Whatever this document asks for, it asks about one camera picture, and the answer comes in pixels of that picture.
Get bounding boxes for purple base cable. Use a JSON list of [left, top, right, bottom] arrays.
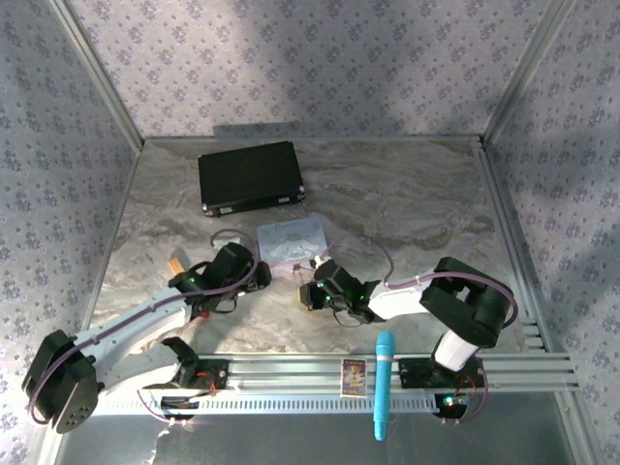
[[441, 360, 491, 427], [137, 388, 188, 428]]

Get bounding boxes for grey sheet metal panel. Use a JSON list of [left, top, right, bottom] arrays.
[[38, 390, 590, 465]]

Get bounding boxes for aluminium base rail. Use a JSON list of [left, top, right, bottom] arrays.
[[196, 353, 581, 394]]

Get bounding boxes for white slotted cable duct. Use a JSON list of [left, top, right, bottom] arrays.
[[146, 396, 441, 419]]

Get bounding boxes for black controller board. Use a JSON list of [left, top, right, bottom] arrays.
[[159, 395, 201, 421], [432, 392, 470, 421]]

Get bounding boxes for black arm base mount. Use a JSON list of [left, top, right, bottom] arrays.
[[397, 356, 487, 390], [188, 358, 230, 392]]

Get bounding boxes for blue marker pen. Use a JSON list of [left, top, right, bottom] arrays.
[[371, 330, 397, 442]]

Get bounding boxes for colourful trading card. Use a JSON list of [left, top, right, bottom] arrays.
[[340, 357, 368, 399]]

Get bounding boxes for light blue cartoon card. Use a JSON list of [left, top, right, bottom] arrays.
[[256, 216, 329, 273]]

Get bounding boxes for aluminium side rail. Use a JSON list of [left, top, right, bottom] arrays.
[[476, 138, 582, 388]]

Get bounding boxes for black hard case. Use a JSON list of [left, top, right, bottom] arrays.
[[197, 139, 307, 218]]

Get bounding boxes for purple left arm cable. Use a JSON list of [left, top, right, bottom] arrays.
[[26, 229, 259, 428]]

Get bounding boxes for aluminium frame post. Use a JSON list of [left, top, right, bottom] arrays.
[[481, 0, 569, 142], [46, 0, 145, 149]]

